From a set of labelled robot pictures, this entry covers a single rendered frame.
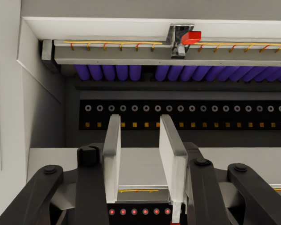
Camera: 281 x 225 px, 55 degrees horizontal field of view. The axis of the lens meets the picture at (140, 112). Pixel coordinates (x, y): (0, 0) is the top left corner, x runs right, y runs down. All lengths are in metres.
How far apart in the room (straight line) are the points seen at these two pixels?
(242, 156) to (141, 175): 0.13
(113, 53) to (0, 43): 0.13
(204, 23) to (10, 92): 0.23
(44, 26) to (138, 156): 0.19
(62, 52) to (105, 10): 0.09
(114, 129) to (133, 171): 0.16
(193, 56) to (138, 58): 0.07
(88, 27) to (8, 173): 0.19
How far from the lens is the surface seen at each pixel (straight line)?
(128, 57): 0.36
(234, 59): 0.38
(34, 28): 0.36
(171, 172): 0.15
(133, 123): 0.47
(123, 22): 0.32
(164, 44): 0.36
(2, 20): 0.35
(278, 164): 0.38
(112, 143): 0.15
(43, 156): 0.35
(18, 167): 0.35
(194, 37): 0.26
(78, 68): 0.40
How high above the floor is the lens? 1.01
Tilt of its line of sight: 5 degrees up
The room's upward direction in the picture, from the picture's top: 180 degrees counter-clockwise
